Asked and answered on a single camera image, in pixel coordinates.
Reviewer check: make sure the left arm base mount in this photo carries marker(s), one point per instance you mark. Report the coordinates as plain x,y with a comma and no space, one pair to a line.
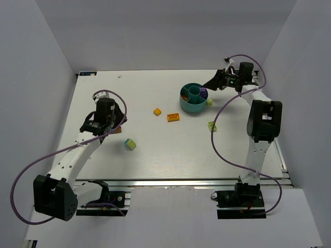
98,198

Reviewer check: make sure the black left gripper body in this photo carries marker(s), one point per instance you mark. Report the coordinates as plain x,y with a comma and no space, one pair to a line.
120,117

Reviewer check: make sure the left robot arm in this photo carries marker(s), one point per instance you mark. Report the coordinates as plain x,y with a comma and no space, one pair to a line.
54,193

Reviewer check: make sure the purple orange lego stack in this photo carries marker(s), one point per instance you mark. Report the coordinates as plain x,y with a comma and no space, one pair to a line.
203,93

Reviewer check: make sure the small yellow lego brick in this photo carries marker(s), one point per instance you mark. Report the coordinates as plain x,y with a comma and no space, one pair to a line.
157,111

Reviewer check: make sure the left dark blue table label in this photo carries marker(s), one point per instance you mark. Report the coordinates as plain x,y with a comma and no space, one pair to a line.
88,73

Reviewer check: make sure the lime green lego brick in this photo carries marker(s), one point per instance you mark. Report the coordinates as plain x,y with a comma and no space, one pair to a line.
130,144

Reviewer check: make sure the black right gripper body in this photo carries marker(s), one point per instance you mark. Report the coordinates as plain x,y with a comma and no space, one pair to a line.
221,80

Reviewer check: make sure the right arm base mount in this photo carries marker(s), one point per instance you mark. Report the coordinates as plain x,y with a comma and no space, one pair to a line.
243,202

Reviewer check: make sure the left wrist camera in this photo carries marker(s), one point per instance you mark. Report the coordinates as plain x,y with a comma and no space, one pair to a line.
98,95

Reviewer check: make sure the small lime lego by container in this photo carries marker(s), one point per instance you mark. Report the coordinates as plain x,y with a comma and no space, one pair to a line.
209,102

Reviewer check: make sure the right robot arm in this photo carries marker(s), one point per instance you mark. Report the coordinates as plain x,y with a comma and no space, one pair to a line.
263,125

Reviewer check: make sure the brown lego plate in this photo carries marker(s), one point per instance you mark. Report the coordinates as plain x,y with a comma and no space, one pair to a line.
118,130

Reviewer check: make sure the teal round divided container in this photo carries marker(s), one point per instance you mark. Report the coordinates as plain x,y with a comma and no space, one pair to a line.
190,100

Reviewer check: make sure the long orange yellow lego brick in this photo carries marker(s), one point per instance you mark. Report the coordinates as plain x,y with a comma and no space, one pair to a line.
173,117

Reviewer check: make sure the lime lego brick on table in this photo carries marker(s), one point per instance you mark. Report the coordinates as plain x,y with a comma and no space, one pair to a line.
212,127

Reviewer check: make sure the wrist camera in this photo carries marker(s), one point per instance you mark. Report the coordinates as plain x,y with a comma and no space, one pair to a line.
98,95
228,64

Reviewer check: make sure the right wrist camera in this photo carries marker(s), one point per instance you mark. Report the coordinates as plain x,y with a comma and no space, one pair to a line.
228,64

